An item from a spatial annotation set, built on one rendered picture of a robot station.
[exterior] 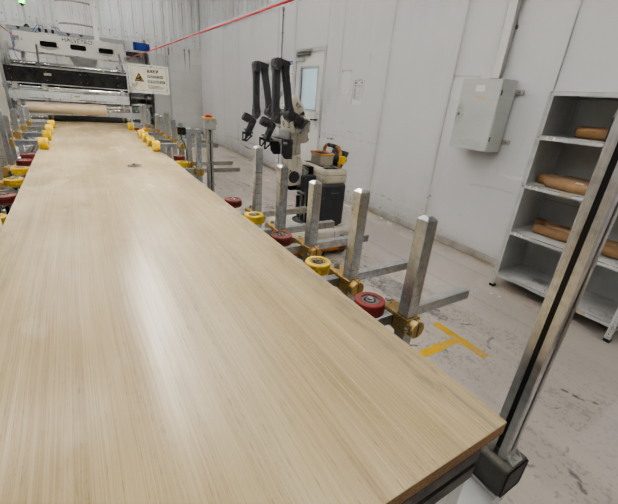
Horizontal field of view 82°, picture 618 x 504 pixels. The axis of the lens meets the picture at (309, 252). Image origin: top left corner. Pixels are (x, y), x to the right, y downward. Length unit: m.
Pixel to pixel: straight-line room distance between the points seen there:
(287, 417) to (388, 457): 0.16
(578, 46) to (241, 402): 3.51
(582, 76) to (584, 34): 0.29
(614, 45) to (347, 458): 3.40
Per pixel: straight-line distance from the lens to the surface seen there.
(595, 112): 3.56
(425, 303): 1.10
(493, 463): 0.95
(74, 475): 0.62
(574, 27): 3.77
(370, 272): 1.26
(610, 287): 3.59
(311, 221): 1.28
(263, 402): 0.64
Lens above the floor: 1.37
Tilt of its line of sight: 23 degrees down
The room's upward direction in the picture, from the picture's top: 5 degrees clockwise
